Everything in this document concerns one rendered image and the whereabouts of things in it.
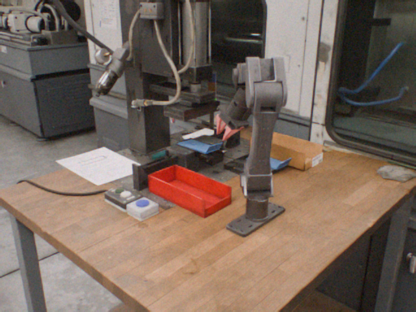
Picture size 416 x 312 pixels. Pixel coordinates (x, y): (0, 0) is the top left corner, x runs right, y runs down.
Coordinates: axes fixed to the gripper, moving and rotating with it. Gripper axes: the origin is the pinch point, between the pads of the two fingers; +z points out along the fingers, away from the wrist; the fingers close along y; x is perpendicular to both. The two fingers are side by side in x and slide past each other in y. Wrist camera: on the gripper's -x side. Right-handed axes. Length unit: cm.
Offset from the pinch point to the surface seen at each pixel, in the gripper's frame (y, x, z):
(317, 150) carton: -18.5, -36.4, -1.2
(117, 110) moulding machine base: 123, -69, 103
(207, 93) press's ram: 13.7, -0.9, -7.0
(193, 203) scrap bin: -16.2, 23.3, 7.2
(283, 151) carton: -12.0, -24.8, 2.4
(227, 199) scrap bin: -20.3, 13.3, 5.3
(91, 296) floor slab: 17, 3, 131
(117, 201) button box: -1.1, 36.6, 18.3
